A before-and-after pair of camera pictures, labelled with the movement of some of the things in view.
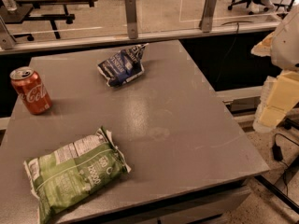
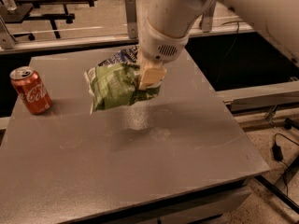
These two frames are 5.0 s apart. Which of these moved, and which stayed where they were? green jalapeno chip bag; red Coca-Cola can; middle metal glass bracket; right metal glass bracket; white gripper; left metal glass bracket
Moved: white gripper; green jalapeno chip bag
Stayed: middle metal glass bracket; red Coca-Cola can; left metal glass bracket; right metal glass bracket
